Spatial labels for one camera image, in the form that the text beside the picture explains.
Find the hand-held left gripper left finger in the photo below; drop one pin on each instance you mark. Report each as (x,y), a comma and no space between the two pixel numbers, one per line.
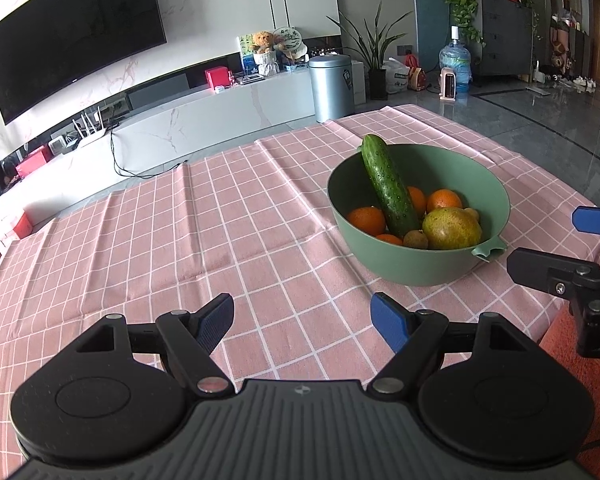
(215,320)

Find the dark drawer cabinet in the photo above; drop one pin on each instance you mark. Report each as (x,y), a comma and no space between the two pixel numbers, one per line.
(507,35)

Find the blue water bottle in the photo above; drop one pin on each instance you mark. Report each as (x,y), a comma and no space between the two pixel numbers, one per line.
(456,60)

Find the pink small heater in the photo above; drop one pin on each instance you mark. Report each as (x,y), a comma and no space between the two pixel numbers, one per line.
(448,82)

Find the tall potted plant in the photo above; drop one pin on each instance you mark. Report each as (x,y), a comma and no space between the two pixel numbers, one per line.
(377,55)

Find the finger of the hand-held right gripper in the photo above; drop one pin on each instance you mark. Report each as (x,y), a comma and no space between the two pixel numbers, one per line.
(592,220)
(545,267)

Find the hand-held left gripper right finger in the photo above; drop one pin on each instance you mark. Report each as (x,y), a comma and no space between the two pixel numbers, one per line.
(387,325)

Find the white plastic bag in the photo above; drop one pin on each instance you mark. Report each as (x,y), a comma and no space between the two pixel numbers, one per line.
(396,76)

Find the round painted fan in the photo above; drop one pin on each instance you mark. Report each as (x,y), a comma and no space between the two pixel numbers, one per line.
(289,41)

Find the green colander bowl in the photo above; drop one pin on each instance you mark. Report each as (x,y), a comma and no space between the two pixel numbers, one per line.
(405,265)

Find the small red box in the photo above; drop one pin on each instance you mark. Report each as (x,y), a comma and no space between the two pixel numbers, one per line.
(216,79)

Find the teddy bear bouquet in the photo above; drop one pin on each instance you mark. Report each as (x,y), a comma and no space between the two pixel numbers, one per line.
(264,52)

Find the yellow green mango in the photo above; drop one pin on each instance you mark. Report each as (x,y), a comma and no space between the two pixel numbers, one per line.
(450,230)

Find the green cucumber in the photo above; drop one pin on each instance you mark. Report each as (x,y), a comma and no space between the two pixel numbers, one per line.
(390,185)

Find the white marble television cabinet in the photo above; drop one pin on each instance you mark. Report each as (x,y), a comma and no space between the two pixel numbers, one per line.
(220,110)

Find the small brown kiwi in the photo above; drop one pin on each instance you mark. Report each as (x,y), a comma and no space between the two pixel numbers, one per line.
(472,214)
(416,239)

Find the white router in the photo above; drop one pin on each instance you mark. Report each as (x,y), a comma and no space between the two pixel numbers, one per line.
(90,127)

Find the wide red box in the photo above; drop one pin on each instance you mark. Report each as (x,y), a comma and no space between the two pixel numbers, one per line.
(33,161)

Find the pink checked tablecloth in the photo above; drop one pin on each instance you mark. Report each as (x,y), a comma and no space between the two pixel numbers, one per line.
(180,250)

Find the orange cloth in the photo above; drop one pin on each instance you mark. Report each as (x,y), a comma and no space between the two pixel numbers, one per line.
(580,400)

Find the silver trash can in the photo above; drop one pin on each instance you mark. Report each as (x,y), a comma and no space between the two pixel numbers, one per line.
(331,87)

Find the black curved television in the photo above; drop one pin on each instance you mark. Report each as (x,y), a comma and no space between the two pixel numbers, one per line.
(75,45)

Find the red bag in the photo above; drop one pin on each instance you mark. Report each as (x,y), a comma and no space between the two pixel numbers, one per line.
(416,75)

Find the orange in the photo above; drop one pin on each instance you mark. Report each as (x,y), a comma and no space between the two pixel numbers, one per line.
(366,220)
(444,200)
(389,239)
(418,200)

